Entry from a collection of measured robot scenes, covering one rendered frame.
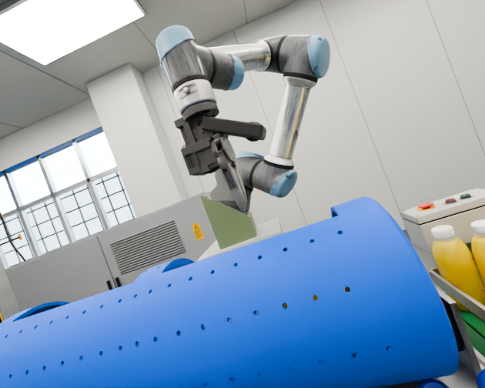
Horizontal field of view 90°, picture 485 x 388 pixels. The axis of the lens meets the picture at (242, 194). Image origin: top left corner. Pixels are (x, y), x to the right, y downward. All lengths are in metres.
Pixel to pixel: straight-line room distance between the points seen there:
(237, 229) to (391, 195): 2.94
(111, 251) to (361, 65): 3.56
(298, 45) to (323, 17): 3.10
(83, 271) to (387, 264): 2.61
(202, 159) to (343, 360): 0.37
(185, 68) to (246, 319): 0.43
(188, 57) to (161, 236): 1.91
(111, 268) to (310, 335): 2.33
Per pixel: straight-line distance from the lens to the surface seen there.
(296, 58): 0.87
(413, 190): 3.76
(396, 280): 0.37
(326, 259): 0.37
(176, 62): 0.51
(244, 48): 0.84
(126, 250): 2.46
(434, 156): 3.89
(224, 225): 0.90
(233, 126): 0.45
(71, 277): 2.85
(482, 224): 0.70
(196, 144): 0.46
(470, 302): 0.65
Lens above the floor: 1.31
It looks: level
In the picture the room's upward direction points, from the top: 21 degrees counter-clockwise
